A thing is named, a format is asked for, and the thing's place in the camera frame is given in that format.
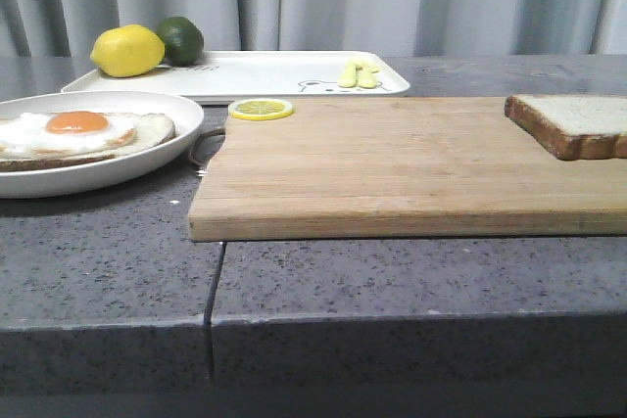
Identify round white plate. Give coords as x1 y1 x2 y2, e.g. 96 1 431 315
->
1 91 204 199

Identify white bread slice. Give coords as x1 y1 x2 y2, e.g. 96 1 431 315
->
504 95 626 161

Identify fried egg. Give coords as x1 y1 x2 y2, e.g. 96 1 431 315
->
1 111 136 160

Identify white rectangular tray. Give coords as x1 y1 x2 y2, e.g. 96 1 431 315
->
62 51 410 105

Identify wooden cutting board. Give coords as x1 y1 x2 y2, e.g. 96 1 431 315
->
188 97 626 241

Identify lemon slice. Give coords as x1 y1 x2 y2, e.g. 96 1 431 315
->
227 98 294 121

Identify green lime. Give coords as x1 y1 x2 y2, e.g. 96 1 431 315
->
156 17 204 67

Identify yellow lemon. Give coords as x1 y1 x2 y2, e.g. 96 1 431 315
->
90 24 165 78

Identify cutting board metal handle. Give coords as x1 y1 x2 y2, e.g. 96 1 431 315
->
187 126 225 177

